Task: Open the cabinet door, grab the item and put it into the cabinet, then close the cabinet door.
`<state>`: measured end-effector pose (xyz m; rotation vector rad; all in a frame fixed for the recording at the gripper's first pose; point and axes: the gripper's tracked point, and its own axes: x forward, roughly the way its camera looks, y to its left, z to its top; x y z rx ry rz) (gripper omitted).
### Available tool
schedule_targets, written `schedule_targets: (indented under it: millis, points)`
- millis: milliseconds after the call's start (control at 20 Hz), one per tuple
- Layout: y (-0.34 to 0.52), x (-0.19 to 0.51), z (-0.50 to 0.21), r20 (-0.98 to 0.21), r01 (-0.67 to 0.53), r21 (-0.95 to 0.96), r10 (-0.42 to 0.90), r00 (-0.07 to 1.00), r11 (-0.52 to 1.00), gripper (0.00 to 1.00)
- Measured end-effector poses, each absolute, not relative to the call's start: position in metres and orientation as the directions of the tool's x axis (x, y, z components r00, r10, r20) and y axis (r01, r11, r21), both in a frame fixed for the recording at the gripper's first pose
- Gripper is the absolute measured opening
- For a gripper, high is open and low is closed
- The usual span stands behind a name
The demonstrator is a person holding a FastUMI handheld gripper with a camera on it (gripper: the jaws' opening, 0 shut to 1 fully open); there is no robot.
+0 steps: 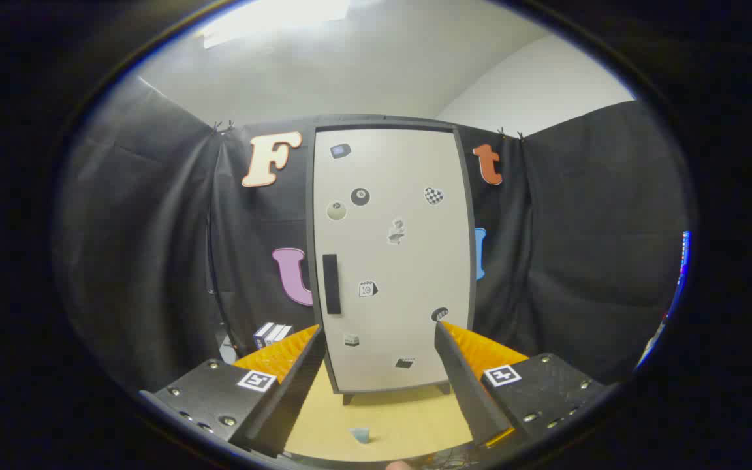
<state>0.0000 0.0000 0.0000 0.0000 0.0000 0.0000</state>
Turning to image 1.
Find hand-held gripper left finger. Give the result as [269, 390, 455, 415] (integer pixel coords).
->
[138, 323, 328, 459]

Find black door handle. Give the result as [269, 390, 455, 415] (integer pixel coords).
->
[322, 254, 342, 315]

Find computer monitor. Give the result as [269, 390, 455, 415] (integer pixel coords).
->
[637, 230, 692, 369]

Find ceiling light panel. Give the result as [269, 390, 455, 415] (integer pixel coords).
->
[200, 0, 352, 50]

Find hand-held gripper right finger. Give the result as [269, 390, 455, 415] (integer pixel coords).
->
[433, 320, 606, 451]

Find black backdrop cloth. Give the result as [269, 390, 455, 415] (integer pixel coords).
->
[56, 75, 690, 392]

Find grey cabinet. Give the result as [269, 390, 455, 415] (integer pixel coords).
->
[307, 116, 478, 406]

